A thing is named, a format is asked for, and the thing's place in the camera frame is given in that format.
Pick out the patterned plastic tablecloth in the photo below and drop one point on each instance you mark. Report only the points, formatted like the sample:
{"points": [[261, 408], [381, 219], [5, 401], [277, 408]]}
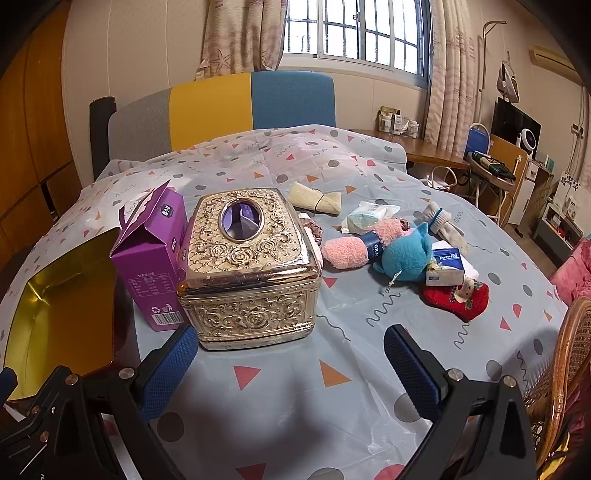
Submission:
{"points": [[329, 404]]}

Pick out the blue plush elephant toy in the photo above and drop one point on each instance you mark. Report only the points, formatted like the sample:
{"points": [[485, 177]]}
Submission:
{"points": [[406, 258]]}

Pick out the left beige curtain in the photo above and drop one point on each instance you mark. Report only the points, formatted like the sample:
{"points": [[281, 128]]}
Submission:
{"points": [[242, 36]]}

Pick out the window with bars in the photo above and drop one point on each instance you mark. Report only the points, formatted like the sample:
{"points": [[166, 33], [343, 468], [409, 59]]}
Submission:
{"points": [[391, 35]]}

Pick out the wooden side table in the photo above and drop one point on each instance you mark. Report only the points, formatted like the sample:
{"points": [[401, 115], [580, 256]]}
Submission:
{"points": [[421, 152]]}

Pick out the black monitor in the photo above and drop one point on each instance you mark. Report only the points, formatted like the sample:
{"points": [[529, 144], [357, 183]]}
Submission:
{"points": [[509, 121]]}

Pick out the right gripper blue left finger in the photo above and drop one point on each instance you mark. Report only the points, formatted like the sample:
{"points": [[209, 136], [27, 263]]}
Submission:
{"points": [[160, 373]]}

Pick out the ornate golden tissue box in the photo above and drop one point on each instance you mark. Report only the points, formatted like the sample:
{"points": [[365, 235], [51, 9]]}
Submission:
{"points": [[250, 275]]}

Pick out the purple cardboard box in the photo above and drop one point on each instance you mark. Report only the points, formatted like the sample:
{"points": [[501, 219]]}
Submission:
{"points": [[146, 254]]}

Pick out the pink blanket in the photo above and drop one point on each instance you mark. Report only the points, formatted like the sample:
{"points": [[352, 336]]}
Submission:
{"points": [[573, 279]]}

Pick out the grey yellow blue sofa back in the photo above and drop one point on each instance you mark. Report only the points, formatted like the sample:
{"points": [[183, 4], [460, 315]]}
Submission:
{"points": [[188, 114]]}

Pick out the white knit glove blue band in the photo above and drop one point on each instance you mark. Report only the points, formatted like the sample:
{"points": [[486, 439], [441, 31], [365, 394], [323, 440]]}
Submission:
{"points": [[440, 223]]}

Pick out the gold metal tray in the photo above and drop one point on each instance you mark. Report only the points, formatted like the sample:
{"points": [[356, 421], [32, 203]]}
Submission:
{"points": [[64, 317]]}

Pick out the rattan chair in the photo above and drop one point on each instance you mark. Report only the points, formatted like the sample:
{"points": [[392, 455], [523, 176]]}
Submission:
{"points": [[546, 402]]}

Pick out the packets on side table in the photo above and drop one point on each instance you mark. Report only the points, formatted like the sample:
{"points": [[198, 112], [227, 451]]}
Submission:
{"points": [[392, 121]]}

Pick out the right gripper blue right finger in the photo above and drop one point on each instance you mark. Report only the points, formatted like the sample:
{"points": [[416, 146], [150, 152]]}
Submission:
{"points": [[418, 370]]}

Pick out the blue folding chair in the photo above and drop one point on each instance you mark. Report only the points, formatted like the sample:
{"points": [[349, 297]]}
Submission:
{"points": [[478, 140]]}

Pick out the blue white tissue packet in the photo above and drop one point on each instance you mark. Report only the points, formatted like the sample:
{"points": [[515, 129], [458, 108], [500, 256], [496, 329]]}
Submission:
{"points": [[448, 266]]}

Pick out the pink towel blue band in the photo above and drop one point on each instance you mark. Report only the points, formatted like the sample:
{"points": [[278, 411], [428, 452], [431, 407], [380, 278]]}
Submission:
{"points": [[351, 252]]}

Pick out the wet wipes pack with mask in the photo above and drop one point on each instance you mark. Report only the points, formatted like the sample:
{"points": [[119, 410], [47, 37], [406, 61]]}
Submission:
{"points": [[366, 216]]}

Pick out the wooden chair with tray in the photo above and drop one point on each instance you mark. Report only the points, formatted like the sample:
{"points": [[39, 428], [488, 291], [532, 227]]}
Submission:
{"points": [[496, 178]]}

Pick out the right beige curtain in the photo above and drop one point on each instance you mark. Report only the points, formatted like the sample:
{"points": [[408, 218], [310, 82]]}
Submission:
{"points": [[453, 86]]}

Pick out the white small fan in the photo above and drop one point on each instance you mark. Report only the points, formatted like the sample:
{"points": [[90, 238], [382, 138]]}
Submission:
{"points": [[526, 140]]}

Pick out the pink brown scrunchie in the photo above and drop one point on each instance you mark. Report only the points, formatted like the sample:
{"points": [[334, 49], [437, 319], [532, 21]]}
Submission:
{"points": [[312, 228]]}

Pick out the beige cloth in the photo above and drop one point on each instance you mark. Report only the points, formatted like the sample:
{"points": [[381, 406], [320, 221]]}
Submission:
{"points": [[301, 196]]}

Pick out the beige curtain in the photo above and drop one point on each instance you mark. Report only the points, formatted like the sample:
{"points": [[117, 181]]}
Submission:
{"points": [[242, 36], [453, 86]]}

